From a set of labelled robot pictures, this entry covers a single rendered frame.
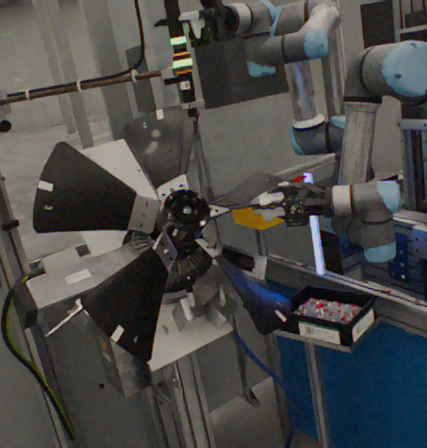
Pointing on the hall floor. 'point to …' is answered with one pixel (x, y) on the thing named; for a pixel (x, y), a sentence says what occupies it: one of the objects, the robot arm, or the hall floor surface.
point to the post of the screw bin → (318, 395)
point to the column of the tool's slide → (8, 254)
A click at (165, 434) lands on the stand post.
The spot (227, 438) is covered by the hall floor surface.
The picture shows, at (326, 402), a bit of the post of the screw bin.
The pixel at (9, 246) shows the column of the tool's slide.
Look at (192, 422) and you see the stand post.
